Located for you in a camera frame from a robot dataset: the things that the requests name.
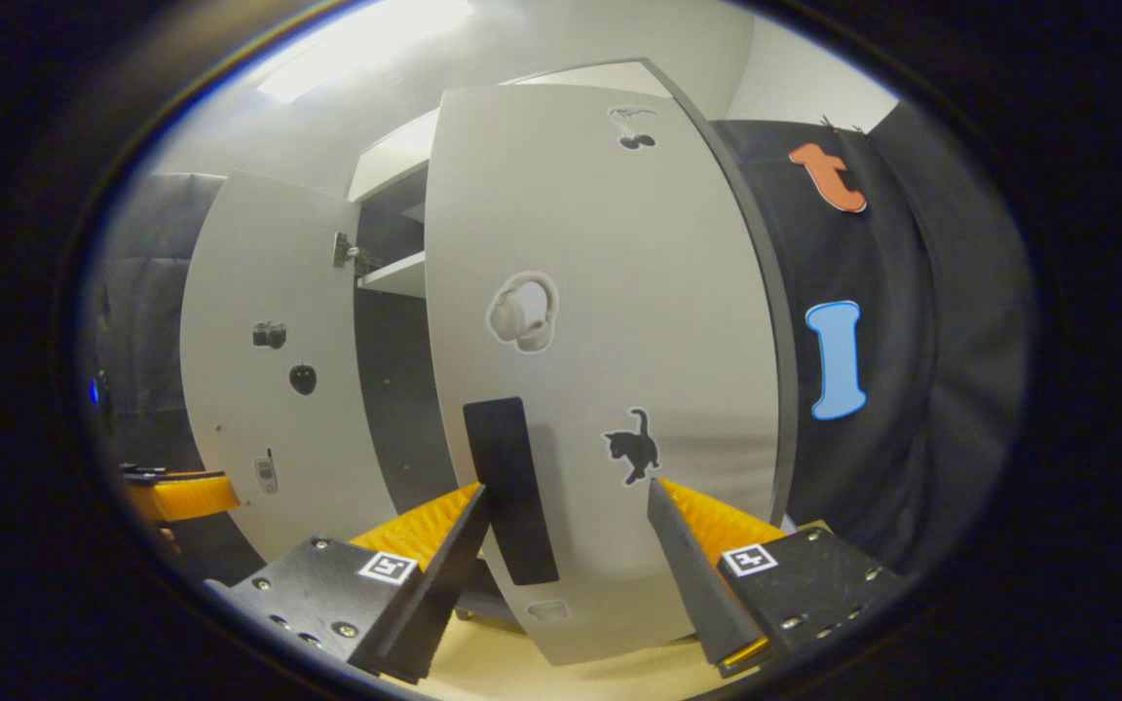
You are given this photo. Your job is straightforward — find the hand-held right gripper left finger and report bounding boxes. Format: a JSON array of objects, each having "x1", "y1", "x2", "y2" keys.
[{"x1": 206, "y1": 484, "x2": 489, "y2": 685}]

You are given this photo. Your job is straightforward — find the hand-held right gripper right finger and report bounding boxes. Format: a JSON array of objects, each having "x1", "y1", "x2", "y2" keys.
[{"x1": 646, "y1": 477, "x2": 908, "y2": 680}]

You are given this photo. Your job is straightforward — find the white shoe cabinet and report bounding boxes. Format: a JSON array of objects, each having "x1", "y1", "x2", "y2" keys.
[{"x1": 345, "y1": 56, "x2": 801, "y2": 624}]

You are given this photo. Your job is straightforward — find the white cabinet door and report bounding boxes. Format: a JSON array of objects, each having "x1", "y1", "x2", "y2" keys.
[
  {"x1": 425, "y1": 83, "x2": 784, "y2": 668},
  {"x1": 179, "y1": 170, "x2": 396, "y2": 564}
]

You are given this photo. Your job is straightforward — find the white cabinet shelf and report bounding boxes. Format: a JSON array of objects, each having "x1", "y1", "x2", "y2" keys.
[{"x1": 356, "y1": 251, "x2": 428, "y2": 300}]

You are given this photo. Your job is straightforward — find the white cabinet drawer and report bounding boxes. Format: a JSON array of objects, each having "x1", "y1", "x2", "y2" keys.
[{"x1": 347, "y1": 107, "x2": 440, "y2": 203}]

